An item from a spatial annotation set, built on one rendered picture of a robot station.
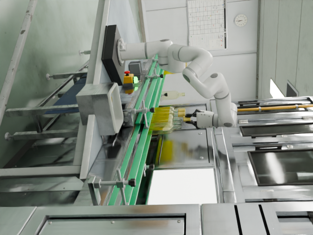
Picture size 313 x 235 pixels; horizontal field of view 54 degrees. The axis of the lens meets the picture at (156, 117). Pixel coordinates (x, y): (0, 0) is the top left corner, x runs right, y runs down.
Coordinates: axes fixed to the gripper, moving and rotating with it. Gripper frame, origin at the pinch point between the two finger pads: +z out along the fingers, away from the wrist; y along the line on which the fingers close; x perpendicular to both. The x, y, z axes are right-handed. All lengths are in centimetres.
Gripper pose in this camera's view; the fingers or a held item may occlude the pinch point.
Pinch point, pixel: (188, 118)
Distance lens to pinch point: 190.0
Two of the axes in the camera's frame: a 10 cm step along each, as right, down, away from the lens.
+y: -1.1, -9.1, -4.1
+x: -3.5, 4.2, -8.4
